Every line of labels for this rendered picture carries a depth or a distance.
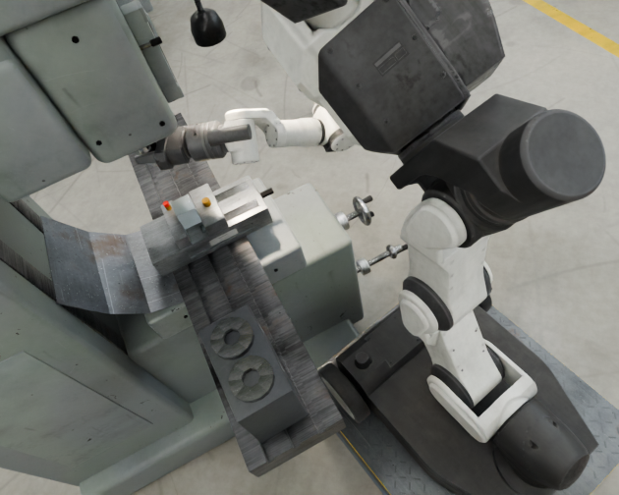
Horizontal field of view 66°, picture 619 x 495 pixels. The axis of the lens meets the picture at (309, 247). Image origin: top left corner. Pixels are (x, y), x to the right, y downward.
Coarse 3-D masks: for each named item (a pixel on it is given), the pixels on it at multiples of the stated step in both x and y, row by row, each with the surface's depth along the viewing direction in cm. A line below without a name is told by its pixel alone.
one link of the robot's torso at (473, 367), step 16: (400, 304) 108; (416, 304) 100; (416, 320) 103; (432, 320) 99; (464, 320) 113; (432, 336) 110; (448, 336) 112; (464, 336) 114; (480, 336) 117; (432, 352) 123; (448, 352) 114; (464, 352) 116; (480, 352) 119; (432, 368) 127; (448, 368) 121; (464, 368) 118; (480, 368) 120; (496, 368) 122; (448, 384) 121; (464, 384) 119; (480, 384) 121; (496, 384) 124; (464, 400) 120
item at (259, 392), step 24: (240, 312) 102; (216, 336) 98; (240, 336) 97; (264, 336) 98; (216, 360) 97; (240, 360) 94; (264, 360) 94; (240, 384) 92; (264, 384) 91; (288, 384) 92; (240, 408) 91; (264, 408) 90; (288, 408) 97; (264, 432) 100
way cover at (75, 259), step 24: (48, 240) 128; (72, 240) 136; (96, 240) 143; (120, 240) 149; (72, 264) 129; (96, 264) 136; (120, 264) 141; (144, 264) 145; (72, 288) 122; (96, 288) 129; (120, 288) 135; (144, 288) 139; (168, 288) 140; (120, 312) 128; (144, 312) 133
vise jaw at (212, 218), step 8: (192, 192) 135; (200, 192) 134; (208, 192) 134; (200, 200) 133; (216, 200) 136; (200, 208) 131; (208, 208) 130; (216, 208) 130; (200, 216) 129; (208, 216) 129; (216, 216) 128; (208, 224) 127; (216, 224) 128; (224, 224) 129; (208, 232) 129; (216, 232) 130
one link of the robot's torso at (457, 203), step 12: (432, 192) 72; (444, 192) 70; (456, 192) 69; (456, 204) 69; (468, 204) 68; (468, 216) 69; (468, 228) 70; (480, 228) 70; (492, 228) 69; (504, 228) 69; (468, 240) 72
